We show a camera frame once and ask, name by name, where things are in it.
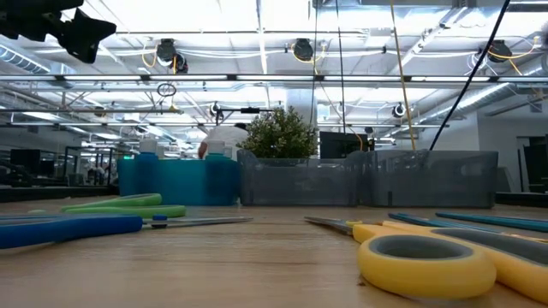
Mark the horizontal ceiling rail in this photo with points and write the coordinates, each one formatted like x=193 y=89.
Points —
x=274 y=78

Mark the blue plastic bin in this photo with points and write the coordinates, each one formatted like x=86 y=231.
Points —
x=180 y=181

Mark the artificial potted plant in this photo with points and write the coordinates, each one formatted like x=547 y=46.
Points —
x=280 y=132

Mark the turquoise paint bottle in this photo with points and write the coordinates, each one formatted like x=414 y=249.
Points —
x=216 y=171

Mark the yellow scissors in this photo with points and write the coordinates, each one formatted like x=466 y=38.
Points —
x=385 y=274

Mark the person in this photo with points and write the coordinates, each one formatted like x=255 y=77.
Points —
x=224 y=137

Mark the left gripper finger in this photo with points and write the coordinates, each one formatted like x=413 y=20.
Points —
x=92 y=27
x=83 y=49

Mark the grey translucent bin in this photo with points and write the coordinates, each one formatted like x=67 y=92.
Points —
x=299 y=184
x=428 y=184

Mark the blue scissors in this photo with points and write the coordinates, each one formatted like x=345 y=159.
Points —
x=64 y=229

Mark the black monitor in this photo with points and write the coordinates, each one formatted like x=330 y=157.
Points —
x=25 y=160
x=342 y=145

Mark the blue paint bottle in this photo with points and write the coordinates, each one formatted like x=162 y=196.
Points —
x=147 y=171

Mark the green scissors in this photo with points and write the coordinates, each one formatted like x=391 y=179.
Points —
x=128 y=211

